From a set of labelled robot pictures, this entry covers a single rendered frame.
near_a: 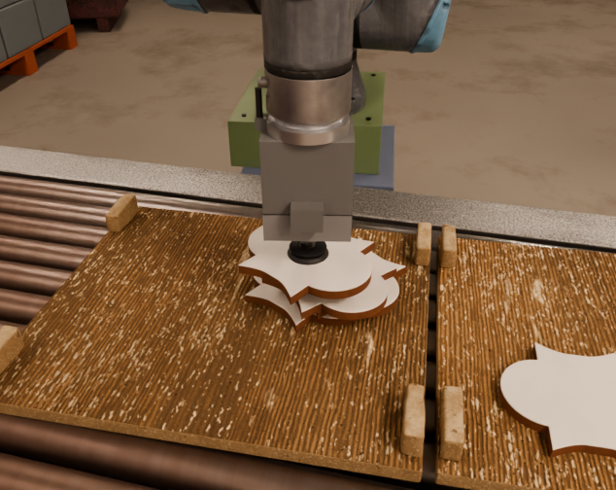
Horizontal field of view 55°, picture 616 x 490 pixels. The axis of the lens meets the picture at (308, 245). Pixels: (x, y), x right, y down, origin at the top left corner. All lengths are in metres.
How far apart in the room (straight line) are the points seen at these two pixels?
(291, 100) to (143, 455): 0.33
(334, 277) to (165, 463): 0.23
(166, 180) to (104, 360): 0.41
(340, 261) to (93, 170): 0.53
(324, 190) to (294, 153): 0.04
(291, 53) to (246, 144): 0.58
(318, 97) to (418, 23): 0.49
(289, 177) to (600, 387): 0.34
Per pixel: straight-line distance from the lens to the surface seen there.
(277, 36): 0.49
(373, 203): 0.87
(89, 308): 0.68
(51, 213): 0.93
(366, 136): 1.02
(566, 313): 0.69
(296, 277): 0.58
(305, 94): 0.50
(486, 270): 0.73
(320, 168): 0.53
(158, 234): 0.78
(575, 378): 0.61
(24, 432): 0.61
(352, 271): 0.59
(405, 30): 0.98
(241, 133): 1.05
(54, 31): 5.09
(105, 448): 0.57
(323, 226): 0.54
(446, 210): 0.87
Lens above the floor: 1.35
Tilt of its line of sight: 34 degrees down
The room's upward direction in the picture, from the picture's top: straight up
